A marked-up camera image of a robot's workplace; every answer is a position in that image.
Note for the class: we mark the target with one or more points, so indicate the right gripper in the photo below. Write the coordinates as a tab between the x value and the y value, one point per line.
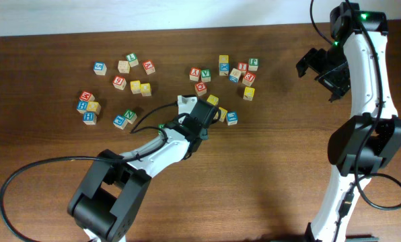
337	85

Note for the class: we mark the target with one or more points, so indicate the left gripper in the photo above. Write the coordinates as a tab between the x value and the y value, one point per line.
206	135

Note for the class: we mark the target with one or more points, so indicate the green R block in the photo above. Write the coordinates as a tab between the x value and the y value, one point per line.
160	129

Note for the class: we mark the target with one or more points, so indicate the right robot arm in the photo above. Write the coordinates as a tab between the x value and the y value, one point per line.
355	63

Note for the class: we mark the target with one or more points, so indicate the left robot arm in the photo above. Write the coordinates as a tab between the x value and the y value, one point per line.
109	196

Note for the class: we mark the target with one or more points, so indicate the yellow Z block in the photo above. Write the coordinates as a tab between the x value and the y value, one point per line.
214	100

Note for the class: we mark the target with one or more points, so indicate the yellow O block right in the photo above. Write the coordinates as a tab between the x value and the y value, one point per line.
222	114

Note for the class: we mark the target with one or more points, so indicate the yellow o block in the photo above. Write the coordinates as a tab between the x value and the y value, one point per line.
222	114
94	107

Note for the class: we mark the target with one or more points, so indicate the red C block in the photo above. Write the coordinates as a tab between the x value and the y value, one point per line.
200	88

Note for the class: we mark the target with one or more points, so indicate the blue L block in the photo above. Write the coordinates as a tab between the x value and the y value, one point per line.
232	118

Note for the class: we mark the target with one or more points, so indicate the red Y block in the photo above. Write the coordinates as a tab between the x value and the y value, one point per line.
194	74

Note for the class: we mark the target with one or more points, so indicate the green V block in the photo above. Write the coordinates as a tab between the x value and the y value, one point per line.
205	75

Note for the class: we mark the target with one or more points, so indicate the yellow block right of pair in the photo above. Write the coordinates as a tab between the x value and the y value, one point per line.
145	89

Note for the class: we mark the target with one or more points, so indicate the yellow block of pair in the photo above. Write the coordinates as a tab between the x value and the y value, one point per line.
135	86
145	89

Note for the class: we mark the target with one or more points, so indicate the green N block left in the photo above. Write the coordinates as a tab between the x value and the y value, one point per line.
130	116

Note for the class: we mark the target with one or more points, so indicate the yellow K block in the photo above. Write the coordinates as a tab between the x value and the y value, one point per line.
248	93

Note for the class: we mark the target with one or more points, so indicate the blue X block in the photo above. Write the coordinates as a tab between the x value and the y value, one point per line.
223	69

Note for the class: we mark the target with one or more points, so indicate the blue edged tilted block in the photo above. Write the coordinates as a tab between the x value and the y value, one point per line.
235	75

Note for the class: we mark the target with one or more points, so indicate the yellow block left of pair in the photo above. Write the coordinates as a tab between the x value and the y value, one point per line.
135	86

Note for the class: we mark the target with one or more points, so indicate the blue P block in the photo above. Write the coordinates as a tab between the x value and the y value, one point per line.
120	122

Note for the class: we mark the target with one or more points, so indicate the red A block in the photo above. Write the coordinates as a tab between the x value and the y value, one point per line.
149	67

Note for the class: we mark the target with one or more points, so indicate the yellow top block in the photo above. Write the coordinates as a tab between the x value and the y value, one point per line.
223	59

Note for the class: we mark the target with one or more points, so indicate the red E block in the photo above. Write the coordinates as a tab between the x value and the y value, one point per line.
248	79

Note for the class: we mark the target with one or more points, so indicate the red I block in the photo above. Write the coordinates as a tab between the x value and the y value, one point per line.
242	67

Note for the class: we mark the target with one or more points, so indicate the red 6 block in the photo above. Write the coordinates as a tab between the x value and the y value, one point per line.
119	82

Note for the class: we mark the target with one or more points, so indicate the green J block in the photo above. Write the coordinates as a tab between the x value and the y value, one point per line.
253	64

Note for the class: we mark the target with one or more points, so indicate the plain wooden block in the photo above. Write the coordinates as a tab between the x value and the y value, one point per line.
123	66

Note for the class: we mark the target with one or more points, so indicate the green L block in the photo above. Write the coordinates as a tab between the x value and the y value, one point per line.
132	59

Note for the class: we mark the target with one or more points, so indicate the blue H block lower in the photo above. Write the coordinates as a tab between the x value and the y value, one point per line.
90	118

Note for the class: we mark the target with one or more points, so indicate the blue h block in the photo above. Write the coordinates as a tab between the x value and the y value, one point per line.
90	118
82	107

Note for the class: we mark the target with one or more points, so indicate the blue number 5 block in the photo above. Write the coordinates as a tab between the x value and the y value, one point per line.
100	68

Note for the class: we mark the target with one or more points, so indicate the red M block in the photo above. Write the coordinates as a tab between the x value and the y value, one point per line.
87	97

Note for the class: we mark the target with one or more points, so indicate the blue H block upper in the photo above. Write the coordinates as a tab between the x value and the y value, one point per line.
82	107

